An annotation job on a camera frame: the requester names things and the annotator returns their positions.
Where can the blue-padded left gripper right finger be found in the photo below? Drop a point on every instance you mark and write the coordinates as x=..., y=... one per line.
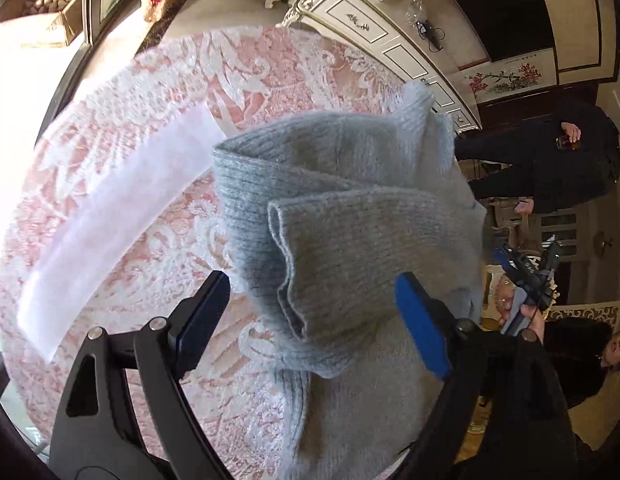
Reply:
x=458, y=353

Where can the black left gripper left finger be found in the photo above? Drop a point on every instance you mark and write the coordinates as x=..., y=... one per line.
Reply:
x=96, y=434

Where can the grey knitted sweater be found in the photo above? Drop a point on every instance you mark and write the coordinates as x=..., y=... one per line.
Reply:
x=324, y=211

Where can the seated person with glasses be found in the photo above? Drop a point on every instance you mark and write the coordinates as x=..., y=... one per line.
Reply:
x=583, y=353

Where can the standing man in black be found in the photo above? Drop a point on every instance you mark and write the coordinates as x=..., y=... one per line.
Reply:
x=543, y=178

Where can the dark glass jar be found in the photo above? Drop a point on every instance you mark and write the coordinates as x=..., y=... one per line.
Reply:
x=564, y=143

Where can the pink floral lace tablecloth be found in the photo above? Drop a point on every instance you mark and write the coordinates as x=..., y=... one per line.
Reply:
x=199, y=280

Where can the plum blossom painting panel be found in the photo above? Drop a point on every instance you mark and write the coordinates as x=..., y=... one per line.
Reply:
x=490, y=81

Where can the cream ornate TV cabinet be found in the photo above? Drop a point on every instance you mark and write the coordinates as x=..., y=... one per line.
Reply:
x=383, y=31

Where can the black television screen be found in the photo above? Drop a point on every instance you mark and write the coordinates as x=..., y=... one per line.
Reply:
x=509, y=28

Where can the cardboard box of nuts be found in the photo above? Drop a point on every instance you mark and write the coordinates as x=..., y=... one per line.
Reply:
x=40, y=23

